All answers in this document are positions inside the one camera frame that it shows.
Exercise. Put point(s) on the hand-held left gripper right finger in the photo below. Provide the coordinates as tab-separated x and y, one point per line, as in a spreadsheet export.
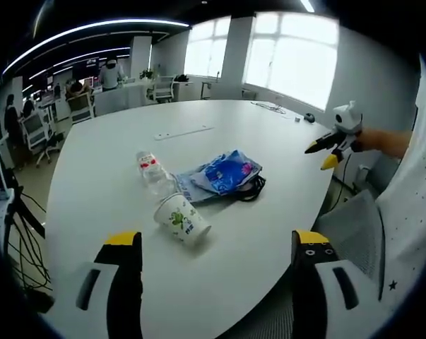
316	282

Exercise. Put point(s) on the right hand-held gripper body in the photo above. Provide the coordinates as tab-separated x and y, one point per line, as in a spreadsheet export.
347	121

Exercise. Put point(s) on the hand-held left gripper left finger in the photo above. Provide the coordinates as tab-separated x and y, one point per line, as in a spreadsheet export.
122	282

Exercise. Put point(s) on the white paper cup green print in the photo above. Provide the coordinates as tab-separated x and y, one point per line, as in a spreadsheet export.
181	220

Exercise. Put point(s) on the blue white plastic bag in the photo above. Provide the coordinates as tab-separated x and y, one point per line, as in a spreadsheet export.
221	174

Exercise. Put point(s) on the clear plastic water bottle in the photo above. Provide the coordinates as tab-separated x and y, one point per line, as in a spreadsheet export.
152	174

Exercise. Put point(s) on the small dark round object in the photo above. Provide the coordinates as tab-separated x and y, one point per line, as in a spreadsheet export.
309	117

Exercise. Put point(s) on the grey mesh office chair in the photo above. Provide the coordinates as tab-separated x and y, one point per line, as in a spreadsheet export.
354	243

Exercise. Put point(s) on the white table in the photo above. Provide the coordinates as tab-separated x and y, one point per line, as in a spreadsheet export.
184	226

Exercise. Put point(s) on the person's white dotted shirt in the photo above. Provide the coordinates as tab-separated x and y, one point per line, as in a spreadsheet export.
410	219

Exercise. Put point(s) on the black tripod stand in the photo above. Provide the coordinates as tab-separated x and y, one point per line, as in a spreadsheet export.
16	219

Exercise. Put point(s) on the white office chair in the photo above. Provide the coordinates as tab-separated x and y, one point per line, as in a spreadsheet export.
39	136
81	107
163	88

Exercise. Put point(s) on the white partition desk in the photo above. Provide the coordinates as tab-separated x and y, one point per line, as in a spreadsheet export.
122	97

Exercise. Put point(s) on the green potted plant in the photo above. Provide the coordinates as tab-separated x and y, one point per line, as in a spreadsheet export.
148	74

